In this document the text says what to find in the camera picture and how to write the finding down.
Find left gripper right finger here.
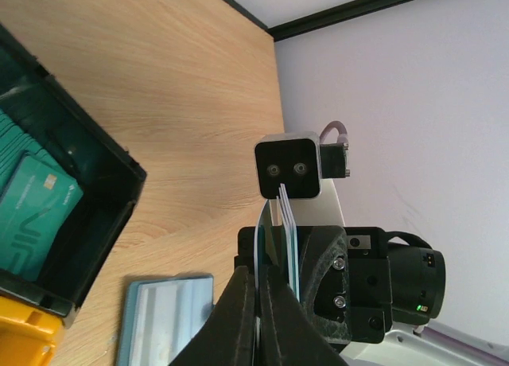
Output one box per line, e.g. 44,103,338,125
260,266,346,366

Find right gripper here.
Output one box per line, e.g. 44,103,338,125
235,225,392,345

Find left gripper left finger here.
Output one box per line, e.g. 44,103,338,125
171,267,255,366

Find teal card holder wallet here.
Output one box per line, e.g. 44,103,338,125
116,274,214,366

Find extra teal cards bundle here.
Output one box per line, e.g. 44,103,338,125
277,184,300,301

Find yellow bin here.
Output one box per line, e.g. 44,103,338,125
1,296,65,366

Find black bin with teal cards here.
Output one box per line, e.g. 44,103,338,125
1,29,146,327

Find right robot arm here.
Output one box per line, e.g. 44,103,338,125
295,226,508,365

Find teal card stack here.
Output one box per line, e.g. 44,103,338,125
1,112,83,282

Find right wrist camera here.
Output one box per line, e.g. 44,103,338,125
254,130,351,228

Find black metal frame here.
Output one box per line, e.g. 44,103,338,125
222,0,416,42

